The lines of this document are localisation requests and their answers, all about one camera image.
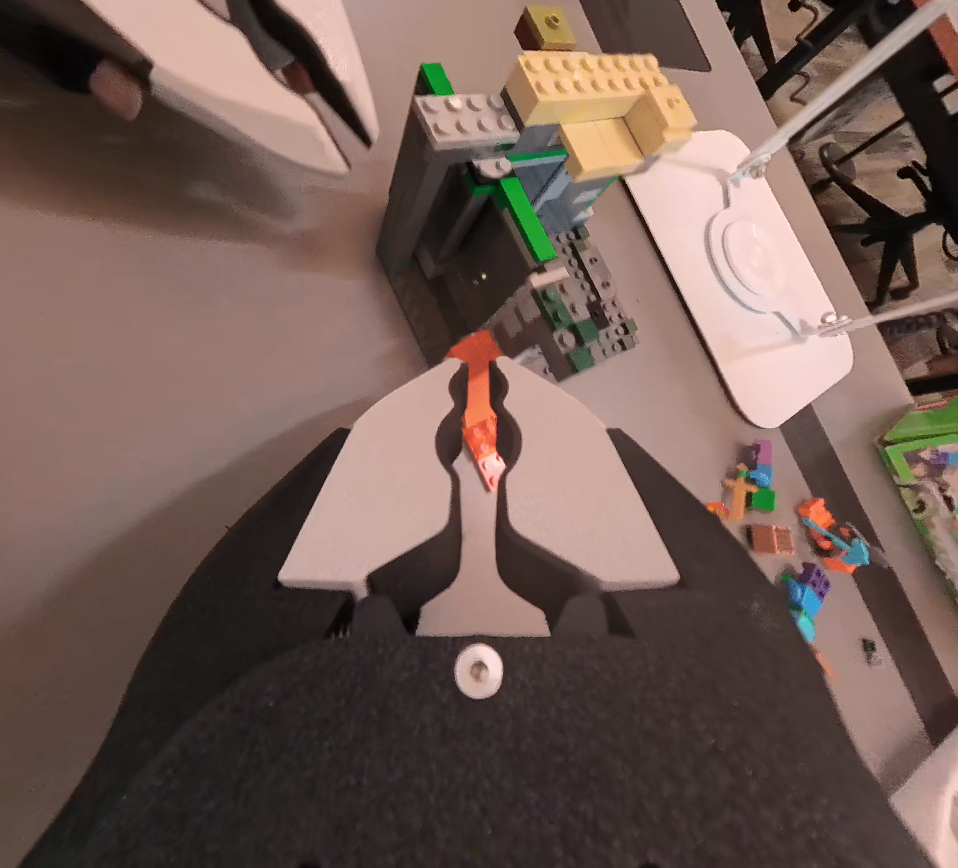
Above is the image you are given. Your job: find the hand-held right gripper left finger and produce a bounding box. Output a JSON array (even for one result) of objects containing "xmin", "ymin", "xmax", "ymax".
[{"xmin": 278, "ymin": 359, "xmax": 469, "ymax": 622}]

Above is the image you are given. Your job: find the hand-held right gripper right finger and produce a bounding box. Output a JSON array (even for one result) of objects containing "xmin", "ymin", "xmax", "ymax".
[{"xmin": 490, "ymin": 357, "xmax": 682, "ymax": 622}]

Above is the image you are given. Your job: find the small orange lego brick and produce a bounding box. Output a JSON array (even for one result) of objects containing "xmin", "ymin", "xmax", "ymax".
[{"xmin": 447, "ymin": 329, "xmax": 501, "ymax": 369}]

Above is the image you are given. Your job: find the grey tan lego building model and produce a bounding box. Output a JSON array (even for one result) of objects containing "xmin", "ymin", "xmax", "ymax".
[{"xmin": 374, "ymin": 3, "xmax": 697, "ymax": 491}]

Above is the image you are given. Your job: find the grey desk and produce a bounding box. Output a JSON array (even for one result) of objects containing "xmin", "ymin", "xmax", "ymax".
[{"xmin": 0, "ymin": 0, "xmax": 958, "ymax": 862}]

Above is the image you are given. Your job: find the person's left hand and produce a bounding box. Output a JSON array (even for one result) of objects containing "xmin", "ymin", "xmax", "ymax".
[{"xmin": 0, "ymin": 0, "xmax": 154, "ymax": 122}]

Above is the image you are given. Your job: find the purple blue lego figure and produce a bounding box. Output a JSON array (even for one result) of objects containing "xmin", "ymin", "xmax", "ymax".
[{"xmin": 778, "ymin": 561, "xmax": 833, "ymax": 648}]

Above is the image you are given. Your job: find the orange teal lego vehicle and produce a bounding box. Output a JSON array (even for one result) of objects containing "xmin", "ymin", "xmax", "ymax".
[{"xmin": 795, "ymin": 497, "xmax": 888, "ymax": 577}]

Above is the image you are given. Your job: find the white book stand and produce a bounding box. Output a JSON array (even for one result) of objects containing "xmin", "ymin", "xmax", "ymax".
[{"xmin": 621, "ymin": 0, "xmax": 958, "ymax": 429}]

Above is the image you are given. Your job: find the green lego set box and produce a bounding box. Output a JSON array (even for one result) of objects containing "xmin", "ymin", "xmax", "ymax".
[{"xmin": 876, "ymin": 397, "xmax": 958, "ymax": 588}]

